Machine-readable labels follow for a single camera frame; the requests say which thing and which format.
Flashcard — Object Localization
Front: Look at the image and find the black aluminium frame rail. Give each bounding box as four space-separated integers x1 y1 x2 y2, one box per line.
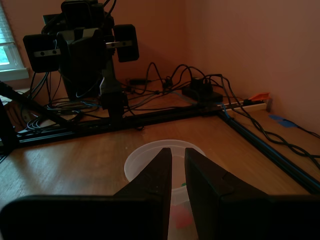
16 106 223 147
216 109 320 196

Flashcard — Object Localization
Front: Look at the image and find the blue tape patch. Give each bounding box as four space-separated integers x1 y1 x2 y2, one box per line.
268 114 299 129

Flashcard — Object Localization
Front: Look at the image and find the small black inline adapter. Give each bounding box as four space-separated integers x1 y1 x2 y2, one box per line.
128 78 152 85

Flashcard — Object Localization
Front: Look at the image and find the black cable bundle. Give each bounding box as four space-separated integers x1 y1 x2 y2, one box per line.
19 71 106 135

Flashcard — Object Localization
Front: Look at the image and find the white power strip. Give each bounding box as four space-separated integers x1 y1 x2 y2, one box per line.
219 100 268 111

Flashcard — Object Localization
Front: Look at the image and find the translucent plastic cup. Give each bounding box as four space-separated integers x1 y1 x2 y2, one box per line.
124 139 208 240

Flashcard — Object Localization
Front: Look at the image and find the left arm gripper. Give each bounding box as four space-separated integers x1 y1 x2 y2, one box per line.
23 24 140 76

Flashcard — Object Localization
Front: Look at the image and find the black diagonal frame brace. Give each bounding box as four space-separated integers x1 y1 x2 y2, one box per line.
0 81 78 133

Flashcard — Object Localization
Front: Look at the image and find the black cable loop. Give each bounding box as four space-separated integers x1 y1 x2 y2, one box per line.
145 61 169 89

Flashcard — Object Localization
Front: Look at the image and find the black power adapter brick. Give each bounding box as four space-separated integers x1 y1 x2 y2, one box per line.
181 76 224 104

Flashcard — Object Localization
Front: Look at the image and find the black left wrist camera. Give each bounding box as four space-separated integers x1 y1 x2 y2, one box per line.
61 0 105 30

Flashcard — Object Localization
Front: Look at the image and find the orange plastic clip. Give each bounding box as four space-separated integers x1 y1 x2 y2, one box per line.
249 92 271 102

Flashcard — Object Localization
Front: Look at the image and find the black aluminium frame post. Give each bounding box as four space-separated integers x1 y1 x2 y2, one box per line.
0 98 20 155

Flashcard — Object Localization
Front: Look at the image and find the white window with blind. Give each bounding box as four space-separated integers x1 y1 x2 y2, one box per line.
0 0 30 81

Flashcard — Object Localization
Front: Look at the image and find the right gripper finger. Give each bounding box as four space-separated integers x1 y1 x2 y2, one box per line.
0 147 173 240
184 147 320 240

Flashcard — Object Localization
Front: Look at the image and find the thin black cable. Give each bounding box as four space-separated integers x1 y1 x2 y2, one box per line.
282 119 320 140

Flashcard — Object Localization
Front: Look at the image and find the black power cable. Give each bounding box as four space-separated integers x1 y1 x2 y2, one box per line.
207 73 320 163
207 73 320 166

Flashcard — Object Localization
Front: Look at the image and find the red rectangular block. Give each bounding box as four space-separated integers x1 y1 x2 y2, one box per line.
171 204 195 230

